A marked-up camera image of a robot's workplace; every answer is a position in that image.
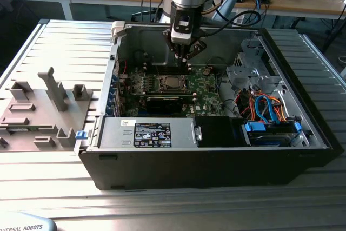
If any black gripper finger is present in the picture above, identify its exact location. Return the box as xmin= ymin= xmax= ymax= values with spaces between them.
xmin=183 ymin=39 xmax=208 ymax=73
xmin=162 ymin=30 xmax=184 ymax=73

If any metal locking lever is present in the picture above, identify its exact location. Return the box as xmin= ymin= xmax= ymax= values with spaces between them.
xmin=151 ymin=56 xmax=164 ymax=80

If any silver topped CPU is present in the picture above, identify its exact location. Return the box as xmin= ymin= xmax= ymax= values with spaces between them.
xmin=164 ymin=76 xmax=181 ymax=89

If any metal socket cover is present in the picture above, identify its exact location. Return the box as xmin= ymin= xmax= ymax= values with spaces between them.
xmin=160 ymin=75 xmax=189 ymax=92

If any CPU socket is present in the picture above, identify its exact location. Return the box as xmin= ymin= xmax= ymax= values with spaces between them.
xmin=158 ymin=73 xmax=190 ymax=93

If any green motherboard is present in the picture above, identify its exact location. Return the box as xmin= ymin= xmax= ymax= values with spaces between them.
xmin=118 ymin=63 xmax=228 ymax=118

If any metal drive cage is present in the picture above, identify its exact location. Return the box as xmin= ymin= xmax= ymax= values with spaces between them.
xmin=225 ymin=37 xmax=289 ymax=100

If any black graphics card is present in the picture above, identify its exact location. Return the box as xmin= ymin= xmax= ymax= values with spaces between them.
xmin=145 ymin=96 xmax=197 ymax=113

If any black plastic shroud box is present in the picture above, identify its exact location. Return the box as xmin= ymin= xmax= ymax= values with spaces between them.
xmin=194 ymin=116 xmax=244 ymax=148

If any hard disk in blue carrier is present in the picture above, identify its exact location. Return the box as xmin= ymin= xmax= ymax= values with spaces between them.
xmin=241 ymin=121 xmax=305 ymax=147

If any grey power supply unit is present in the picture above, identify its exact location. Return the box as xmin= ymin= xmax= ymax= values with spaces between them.
xmin=96 ymin=116 xmax=203 ymax=150

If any black PC case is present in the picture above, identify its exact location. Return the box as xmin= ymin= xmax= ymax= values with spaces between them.
xmin=73 ymin=21 xmax=343 ymax=192

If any grey parts rack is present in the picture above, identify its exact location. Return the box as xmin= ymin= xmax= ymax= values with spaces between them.
xmin=0 ymin=65 xmax=96 ymax=153

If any pale blue teach pendant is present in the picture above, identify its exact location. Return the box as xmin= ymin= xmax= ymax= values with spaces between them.
xmin=0 ymin=211 xmax=58 ymax=231

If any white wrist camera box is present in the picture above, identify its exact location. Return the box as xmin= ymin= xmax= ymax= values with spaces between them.
xmin=170 ymin=11 xmax=194 ymax=45

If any brown curved cable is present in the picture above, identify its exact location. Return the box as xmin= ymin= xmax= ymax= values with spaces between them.
xmin=201 ymin=3 xmax=218 ymax=15

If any black camera cable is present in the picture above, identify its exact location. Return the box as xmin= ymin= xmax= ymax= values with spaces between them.
xmin=199 ymin=10 xmax=262 ymax=37

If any thin black fan wire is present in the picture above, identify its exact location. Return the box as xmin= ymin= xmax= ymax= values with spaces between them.
xmin=205 ymin=56 xmax=230 ymax=67

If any blue data wire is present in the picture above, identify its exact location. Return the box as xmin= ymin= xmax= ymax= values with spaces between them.
xmin=266 ymin=97 xmax=281 ymax=125
xmin=255 ymin=95 xmax=271 ymax=123

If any orange wire bundle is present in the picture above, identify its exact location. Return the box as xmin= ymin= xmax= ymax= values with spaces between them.
xmin=237 ymin=91 xmax=289 ymax=121

